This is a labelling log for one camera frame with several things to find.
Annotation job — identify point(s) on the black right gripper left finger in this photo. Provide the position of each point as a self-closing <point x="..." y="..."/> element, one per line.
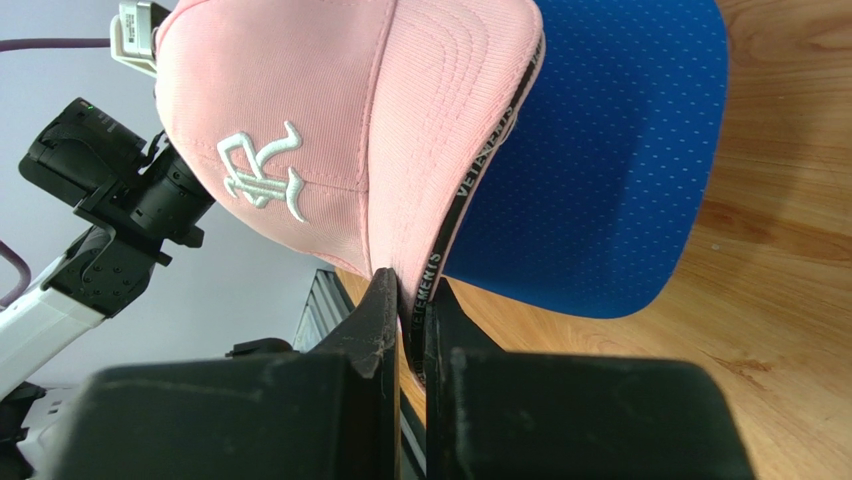
<point x="162" y="421"/>

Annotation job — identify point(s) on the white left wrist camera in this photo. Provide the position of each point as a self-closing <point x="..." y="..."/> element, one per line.
<point x="133" y="35"/>

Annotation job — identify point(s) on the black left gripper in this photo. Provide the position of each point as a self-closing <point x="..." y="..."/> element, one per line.
<point x="170" y="201"/>

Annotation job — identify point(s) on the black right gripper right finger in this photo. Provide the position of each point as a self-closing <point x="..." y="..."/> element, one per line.
<point x="494" y="414"/>

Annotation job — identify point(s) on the blue cap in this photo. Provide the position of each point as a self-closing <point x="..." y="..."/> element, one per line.
<point x="587" y="207"/>

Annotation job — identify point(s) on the light pink cap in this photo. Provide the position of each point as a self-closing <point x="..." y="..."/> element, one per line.
<point x="357" y="132"/>

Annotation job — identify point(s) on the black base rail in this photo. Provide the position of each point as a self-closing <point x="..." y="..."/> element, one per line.
<point x="336" y="410"/>

